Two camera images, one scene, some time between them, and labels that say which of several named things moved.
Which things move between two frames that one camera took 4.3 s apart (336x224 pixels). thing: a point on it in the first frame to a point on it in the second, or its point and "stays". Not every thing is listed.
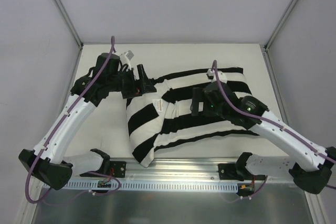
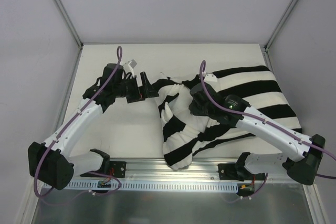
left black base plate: x=117 y=169 stays
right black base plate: x=228 y=171 stays
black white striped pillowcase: x=163 y=116 to x=184 y=132
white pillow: x=171 y=110 stays
